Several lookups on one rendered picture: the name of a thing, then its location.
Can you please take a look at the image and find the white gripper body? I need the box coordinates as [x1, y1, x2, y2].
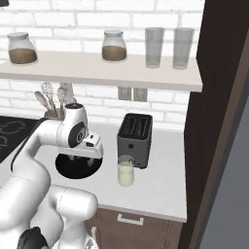
[58, 141, 105, 160]

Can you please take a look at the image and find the black ice bowl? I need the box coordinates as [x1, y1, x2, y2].
[54, 153, 104, 180]

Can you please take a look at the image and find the glass of lemonade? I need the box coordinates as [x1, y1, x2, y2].
[117, 155, 136, 188]

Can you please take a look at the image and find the empty tall glass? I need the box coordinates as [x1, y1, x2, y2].
[172, 27, 196, 71]
[144, 26, 165, 69]

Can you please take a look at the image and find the dark brown fridge housing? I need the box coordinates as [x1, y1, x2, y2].
[177, 0, 249, 249]

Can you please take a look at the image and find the grey fridge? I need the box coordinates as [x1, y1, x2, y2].
[197, 92, 249, 249]

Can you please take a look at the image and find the brown utensil pot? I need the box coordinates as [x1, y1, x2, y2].
[43, 109, 66, 122]

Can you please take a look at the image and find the dark grey toaster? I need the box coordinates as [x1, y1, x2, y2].
[116, 112, 154, 169]

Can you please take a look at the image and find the pale flat turner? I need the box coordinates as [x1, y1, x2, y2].
[63, 83, 79, 106]

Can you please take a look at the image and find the pale spatula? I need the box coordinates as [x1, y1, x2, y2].
[56, 86, 67, 117]

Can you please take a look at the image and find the brown cupboard door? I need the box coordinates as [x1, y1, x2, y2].
[85, 213, 100, 249]

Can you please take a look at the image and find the black hob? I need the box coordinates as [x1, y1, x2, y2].
[0, 115, 44, 163]

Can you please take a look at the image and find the pale wooden spoon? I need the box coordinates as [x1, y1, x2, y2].
[34, 90, 52, 113]

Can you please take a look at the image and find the pale slotted spoon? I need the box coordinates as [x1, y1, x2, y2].
[40, 81, 58, 117]

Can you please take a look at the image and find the brown drawer front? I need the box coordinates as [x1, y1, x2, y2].
[96, 207, 184, 249]

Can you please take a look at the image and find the glass jar with brown contents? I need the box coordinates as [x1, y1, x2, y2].
[7, 31, 39, 66]
[101, 29, 128, 63]

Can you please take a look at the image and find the white drawer handle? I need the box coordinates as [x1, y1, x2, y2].
[117, 212, 145, 227]

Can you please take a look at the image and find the grey wall socket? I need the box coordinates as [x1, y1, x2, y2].
[118, 86, 133, 102]
[132, 87, 149, 103]

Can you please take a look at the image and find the white cupboard handle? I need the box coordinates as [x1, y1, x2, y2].
[90, 226, 99, 243]

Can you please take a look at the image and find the pale wall shelf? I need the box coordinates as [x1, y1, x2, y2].
[0, 50, 204, 93]

